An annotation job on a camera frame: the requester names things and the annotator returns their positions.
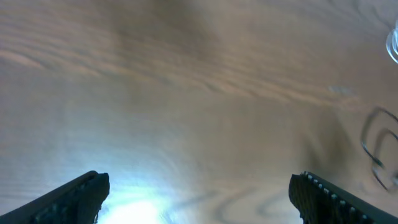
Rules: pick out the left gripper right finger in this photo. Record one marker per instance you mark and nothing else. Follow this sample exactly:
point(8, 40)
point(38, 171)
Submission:
point(321, 202)

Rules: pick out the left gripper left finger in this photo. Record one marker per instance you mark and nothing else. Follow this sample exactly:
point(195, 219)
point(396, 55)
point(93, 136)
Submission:
point(76, 202)

